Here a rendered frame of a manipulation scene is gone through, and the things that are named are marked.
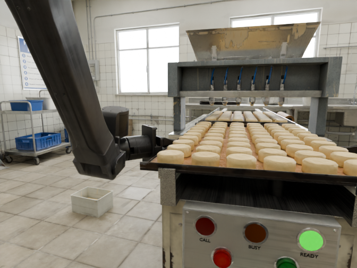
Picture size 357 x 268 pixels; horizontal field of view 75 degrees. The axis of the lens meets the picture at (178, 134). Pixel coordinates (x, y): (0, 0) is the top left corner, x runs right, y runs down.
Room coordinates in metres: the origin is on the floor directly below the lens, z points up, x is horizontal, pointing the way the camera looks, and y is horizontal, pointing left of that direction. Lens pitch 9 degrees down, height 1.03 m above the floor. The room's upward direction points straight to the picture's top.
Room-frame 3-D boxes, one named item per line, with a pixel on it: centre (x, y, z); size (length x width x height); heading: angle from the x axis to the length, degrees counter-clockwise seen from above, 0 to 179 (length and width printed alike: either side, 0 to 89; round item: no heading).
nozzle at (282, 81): (1.05, -0.46, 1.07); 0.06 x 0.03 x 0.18; 166
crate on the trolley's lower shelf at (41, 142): (3.78, 2.28, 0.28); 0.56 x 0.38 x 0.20; 169
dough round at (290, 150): (0.48, -0.25, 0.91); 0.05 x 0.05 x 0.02
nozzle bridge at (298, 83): (1.20, -0.34, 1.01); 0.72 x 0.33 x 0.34; 76
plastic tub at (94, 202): (2.00, 0.78, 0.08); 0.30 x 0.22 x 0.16; 69
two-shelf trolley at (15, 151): (3.78, 2.28, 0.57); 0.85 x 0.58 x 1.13; 168
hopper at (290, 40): (1.20, -0.34, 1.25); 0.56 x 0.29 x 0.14; 76
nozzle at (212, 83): (1.12, -0.16, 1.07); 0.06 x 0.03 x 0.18; 166
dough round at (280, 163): (0.38, -0.17, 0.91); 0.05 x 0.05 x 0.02
